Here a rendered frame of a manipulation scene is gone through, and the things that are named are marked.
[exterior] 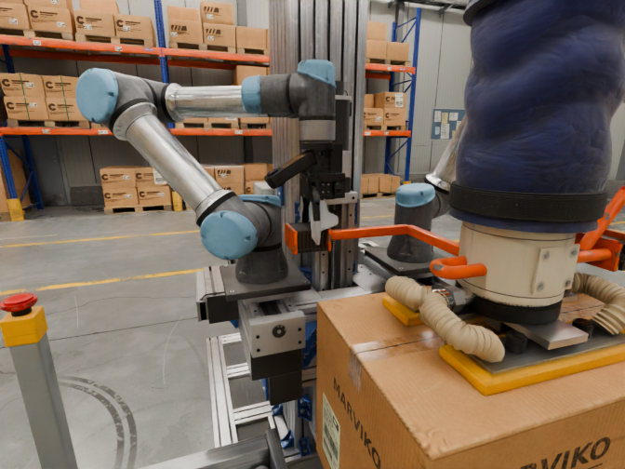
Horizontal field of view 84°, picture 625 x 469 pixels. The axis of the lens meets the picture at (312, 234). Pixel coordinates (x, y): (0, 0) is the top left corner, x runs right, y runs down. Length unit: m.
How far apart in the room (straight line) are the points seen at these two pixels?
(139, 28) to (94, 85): 6.83
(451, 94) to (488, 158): 10.91
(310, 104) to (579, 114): 0.43
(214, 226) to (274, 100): 0.29
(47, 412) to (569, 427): 1.14
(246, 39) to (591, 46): 7.40
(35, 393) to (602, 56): 1.31
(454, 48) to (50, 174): 10.54
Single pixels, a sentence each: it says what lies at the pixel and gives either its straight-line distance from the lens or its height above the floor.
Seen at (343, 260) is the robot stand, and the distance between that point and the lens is 1.14.
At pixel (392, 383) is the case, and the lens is 0.55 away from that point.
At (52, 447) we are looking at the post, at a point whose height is 0.62.
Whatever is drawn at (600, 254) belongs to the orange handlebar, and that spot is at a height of 1.21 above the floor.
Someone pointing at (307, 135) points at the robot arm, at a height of 1.42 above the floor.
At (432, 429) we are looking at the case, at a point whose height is 1.07.
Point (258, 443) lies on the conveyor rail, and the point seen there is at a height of 0.59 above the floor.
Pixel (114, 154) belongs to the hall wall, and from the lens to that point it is 8.96.
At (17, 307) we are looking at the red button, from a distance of 1.08.
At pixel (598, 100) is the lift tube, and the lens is 0.62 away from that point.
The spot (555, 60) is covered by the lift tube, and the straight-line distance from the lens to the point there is 0.58.
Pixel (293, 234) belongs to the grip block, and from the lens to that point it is 0.72.
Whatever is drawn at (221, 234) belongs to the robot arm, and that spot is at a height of 1.21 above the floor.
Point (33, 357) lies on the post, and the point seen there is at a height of 0.89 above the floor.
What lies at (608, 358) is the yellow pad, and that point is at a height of 1.09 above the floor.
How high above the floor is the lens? 1.41
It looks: 15 degrees down
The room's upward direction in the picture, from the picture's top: straight up
